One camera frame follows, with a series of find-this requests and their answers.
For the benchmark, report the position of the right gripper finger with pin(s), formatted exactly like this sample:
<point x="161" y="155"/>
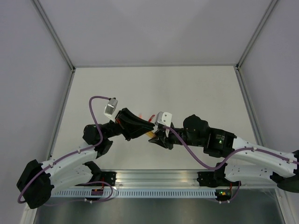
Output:
<point x="162" y="131"/>
<point x="162" y="142"/>

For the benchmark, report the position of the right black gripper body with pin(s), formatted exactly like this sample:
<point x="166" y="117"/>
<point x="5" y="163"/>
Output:
<point x="173" y="138"/>

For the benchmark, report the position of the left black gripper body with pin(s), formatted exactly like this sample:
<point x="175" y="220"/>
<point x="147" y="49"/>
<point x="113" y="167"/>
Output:
<point x="123" y="125"/>

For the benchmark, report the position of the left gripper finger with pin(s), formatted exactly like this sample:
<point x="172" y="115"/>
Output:
<point x="132" y="119"/>
<point x="133" y="131"/>

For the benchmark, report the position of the orange marker cap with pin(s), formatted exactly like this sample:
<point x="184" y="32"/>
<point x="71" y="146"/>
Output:
<point x="153" y="134"/>

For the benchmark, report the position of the orange marker pen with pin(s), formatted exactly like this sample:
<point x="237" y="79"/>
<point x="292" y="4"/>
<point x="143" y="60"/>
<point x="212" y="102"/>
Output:
<point x="149" y="134"/>

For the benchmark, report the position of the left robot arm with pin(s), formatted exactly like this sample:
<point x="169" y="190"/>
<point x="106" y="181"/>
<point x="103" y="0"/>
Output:
<point x="40" y="180"/>

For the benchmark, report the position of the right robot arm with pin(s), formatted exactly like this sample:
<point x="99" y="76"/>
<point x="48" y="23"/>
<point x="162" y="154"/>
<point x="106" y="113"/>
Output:
<point x="242" y="161"/>

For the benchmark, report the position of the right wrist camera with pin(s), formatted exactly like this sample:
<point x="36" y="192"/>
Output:
<point x="163" y="118"/>

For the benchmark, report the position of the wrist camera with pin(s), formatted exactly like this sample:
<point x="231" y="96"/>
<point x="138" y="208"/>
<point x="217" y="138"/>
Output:
<point x="110" y="109"/>
<point x="163" y="118"/>

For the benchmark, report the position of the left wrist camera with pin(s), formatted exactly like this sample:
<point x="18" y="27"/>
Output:
<point x="110" y="109"/>

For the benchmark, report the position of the aluminium mounting rail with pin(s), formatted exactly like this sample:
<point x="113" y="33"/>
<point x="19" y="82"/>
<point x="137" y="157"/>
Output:
<point x="158" y="178"/>

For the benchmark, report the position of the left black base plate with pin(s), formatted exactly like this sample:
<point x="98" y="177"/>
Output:
<point x="106" y="176"/>

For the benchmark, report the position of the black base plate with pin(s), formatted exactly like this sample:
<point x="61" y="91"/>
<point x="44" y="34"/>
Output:
<point x="106" y="176"/>
<point x="206" y="179"/>

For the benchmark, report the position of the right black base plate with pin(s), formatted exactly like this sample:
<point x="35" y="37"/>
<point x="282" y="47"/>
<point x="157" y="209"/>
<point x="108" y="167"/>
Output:
<point x="206" y="179"/>

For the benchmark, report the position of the white slotted cable duct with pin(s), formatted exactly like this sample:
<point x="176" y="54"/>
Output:
<point x="136" y="193"/>

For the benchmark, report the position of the left aluminium frame post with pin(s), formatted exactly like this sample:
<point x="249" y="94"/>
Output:
<point x="52" y="32"/>

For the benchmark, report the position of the aluminium frame post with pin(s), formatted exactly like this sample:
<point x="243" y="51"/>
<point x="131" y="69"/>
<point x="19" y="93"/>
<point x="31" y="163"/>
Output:
<point x="267" y="14"/>
<point x="52" y="32"/>

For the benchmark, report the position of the right aluminium frame post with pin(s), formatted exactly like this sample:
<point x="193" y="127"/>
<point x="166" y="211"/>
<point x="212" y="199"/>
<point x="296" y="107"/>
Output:
<point x="267" y="14"/>

